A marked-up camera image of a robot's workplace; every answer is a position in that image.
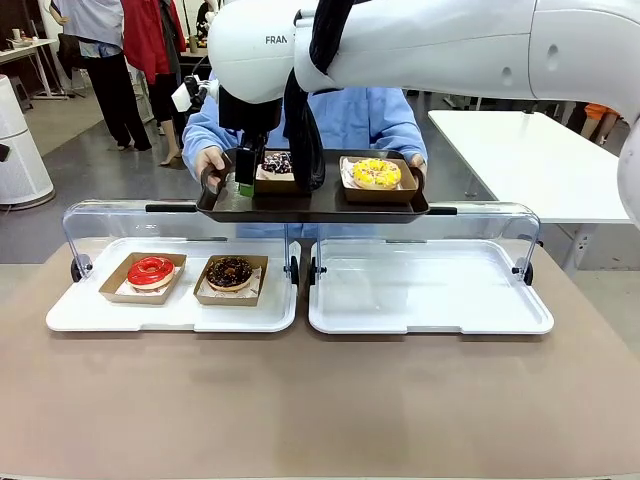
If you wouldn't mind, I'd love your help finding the white background desk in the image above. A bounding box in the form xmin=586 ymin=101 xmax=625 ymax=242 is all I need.
xmin=0 ymin=36 xmax=70 ymax=102

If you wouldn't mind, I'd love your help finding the chocolate glazed donut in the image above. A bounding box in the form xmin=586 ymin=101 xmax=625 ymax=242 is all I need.
xmin=205 ymin=256 xmax=255 ymax=293

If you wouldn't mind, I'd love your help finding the cardboard tray of chocolate donut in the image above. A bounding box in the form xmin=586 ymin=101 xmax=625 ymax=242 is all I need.
xmin=192 ymin=254 xmax=270 ymax=308

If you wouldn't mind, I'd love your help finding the person's right hand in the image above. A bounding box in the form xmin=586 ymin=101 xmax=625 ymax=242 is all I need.
xmin=193 ymin=147 xmax=227 ymax=196

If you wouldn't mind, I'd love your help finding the person in orange shorts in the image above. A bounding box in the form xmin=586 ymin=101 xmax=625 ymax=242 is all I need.
xmin=579 ymin=101 xmax=625 ymax=142

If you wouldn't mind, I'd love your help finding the red glazed donut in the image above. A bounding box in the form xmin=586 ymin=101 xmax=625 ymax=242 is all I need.
xmin=125 ymin=254 xmax=178 ymax=293

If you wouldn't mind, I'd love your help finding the white side table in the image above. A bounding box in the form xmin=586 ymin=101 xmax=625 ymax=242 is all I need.
xmin=427 ymin=109 xmax=636 ymax=272

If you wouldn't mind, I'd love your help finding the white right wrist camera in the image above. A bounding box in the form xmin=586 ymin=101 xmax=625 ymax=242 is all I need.
xmin=170 ymin=73 xmax=222 ymax=115

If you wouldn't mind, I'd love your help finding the mannequin in light blue shirt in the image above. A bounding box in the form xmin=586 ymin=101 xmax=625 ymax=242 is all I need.
xmin=51 ymin=0 xmax=154 ymax=152

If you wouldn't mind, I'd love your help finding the cardboard tray of yellow donut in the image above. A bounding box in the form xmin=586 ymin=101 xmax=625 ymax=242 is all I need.
xmin=339 ymin=155 xmax=419 ymax=204

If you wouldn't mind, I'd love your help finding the white-framed background workbench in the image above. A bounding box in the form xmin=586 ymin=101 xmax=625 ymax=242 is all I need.
xmin=442 ymin=89 xmax=497 ymax=112

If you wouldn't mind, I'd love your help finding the black sleeved cable bundle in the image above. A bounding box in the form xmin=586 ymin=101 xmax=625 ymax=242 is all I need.
xmin=281 ymin=0 xmax=362 ymax=194

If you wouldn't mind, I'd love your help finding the dark donut with coloured sprinkles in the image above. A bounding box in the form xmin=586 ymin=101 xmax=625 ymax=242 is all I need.
xmin=261 ymin=151 xmax=294 ymax=176

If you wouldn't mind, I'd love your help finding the yellow sprinkled donut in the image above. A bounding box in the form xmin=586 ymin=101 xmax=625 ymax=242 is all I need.
xmin=351 ymin=157 xmax=403 ymax=191

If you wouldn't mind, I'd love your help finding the dark brown serving tray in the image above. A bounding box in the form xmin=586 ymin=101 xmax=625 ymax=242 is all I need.
xmin=195 ymin=148 xmax=431 ymax=224

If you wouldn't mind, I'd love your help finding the white air purifier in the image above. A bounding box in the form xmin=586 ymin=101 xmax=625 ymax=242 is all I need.
xmin=0 ymin=73 xmax=56 ymax=207

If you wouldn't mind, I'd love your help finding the mannequin in red jacket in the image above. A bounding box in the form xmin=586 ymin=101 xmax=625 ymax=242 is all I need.
xmin=121 ymin=0 xmax=189 ymax=168

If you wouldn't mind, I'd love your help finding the white display tray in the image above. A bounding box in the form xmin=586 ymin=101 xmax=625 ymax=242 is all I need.
xmin=308 ymin=238 xmax=555 ymax=336
xmin=45 ymin=237 xmax=300 ymax=334

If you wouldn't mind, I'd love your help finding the cardboard tray of red donut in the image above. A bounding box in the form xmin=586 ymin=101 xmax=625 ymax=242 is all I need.
xmin=98 ymin=251 xmax=188 ymax=306

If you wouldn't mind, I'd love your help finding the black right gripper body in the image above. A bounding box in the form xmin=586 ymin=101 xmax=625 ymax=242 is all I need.
xmin=216 ymin=85 xmax=283 ymax=135

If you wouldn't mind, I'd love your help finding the person in blue shirt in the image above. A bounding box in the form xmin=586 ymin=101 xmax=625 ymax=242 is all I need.
xmin=181 ymin=69 xmax=429 ymax=239

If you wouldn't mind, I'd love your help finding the person's right forearm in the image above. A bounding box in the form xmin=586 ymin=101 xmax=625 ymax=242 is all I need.
xmin=181 ymin=110 xmax=239 ymax=160

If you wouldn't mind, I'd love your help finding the clear hinged display cover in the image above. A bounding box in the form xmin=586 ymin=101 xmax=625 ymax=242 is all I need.
xmin=308 ymin=201 xmax=544 ymax=287
xmin=61 ymin=199 xmax=302 ymax=289

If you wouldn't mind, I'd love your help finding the printed paper liner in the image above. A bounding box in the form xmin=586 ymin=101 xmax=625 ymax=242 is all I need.
xmin=198 ymin=266 xmax=264 ymax=300

